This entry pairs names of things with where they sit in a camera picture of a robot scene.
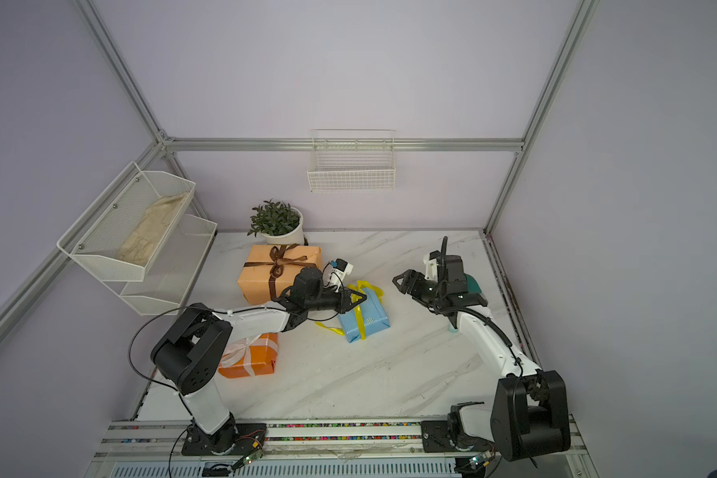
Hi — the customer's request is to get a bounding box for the light blue gift box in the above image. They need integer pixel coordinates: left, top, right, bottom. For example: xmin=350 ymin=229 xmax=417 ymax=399
xmin=338 ymin=288 xmax=390 ymax=344

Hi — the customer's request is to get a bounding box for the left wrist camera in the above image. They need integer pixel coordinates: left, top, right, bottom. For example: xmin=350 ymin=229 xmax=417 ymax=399
xmin=328 ymin=258 xmax=354 ymax=290

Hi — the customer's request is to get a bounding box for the brown ribbon bow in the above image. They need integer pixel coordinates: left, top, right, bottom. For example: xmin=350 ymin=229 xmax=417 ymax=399
xmin=243 ymin=243 xmax=323 ymax=300

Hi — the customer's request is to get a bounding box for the orange gift box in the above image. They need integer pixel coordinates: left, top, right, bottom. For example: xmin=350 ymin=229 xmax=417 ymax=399
xmin=218 ymin=331 xmax=280 ymax=380

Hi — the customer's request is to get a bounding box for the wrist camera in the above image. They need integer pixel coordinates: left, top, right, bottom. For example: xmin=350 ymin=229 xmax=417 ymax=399
xmin=328 ymin=258 xmax=354 ymax=290
xmin=423 ymin=251 xmax=446 ymax=283

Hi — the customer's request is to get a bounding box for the yellow ribbon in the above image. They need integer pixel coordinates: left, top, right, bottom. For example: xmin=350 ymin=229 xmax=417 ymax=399
xmin=316 ymin=281 xmax=390 ymax=344

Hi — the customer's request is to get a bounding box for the white two-tier mesh shelf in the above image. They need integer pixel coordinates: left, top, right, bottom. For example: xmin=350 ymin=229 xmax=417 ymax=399
xmin=57 ymin=163 xmax=217 ymax=316

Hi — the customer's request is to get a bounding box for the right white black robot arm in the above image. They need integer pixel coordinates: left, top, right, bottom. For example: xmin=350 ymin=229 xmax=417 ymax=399
xmin=392 ymin=251 xmax=572 ymax=462

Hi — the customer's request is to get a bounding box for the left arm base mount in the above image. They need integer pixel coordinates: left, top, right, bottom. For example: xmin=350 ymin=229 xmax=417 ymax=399
xmin=180 ymin=421 xmax=267 ymax=456

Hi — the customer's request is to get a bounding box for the tan gift box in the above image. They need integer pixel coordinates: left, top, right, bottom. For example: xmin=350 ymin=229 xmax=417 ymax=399
xmin=237 ymin=244 xmax=324 ymax=306

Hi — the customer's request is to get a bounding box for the potted green plant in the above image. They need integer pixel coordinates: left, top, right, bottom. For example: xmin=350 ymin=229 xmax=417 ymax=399
xmin=247 ymin=199 xmax=305 ymax=245

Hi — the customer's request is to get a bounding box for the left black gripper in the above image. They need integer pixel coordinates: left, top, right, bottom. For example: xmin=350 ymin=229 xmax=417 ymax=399
xmin=307 ymin=287 xmax=368 ymax=314

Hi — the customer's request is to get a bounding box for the white wire wall basket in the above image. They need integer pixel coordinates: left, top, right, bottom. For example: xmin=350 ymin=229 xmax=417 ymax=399
xmin=307 ymin=129 xmax=396 ymax=193

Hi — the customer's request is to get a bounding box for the beige cloth in shelf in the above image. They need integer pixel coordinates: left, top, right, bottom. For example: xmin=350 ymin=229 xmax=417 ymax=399
xmin=117 ymin=193 xmax=187 ymax=266

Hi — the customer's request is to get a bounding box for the white ribbon bow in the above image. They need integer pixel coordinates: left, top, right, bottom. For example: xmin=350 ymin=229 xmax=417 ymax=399
xmin=220 ymin=333 xmax=279 ymax=378

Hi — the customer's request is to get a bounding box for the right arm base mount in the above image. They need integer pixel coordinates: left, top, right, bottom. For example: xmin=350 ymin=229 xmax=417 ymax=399
xmin=420 ymin=402 xmax=496 ymax=453

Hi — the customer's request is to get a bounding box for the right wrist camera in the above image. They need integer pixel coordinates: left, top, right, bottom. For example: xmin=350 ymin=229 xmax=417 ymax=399
xmin=423 ymin=251 xmax=446 ymax=283

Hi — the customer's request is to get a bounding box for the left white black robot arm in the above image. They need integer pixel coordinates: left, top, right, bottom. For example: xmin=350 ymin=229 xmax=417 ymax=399
xmin=151 ymin=268 xmax=368 ymax=441

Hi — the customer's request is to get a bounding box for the aluminium frame rail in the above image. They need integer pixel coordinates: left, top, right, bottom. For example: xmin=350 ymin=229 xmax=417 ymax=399
xmin=92 ymin=414 xmax=588 ymax=462

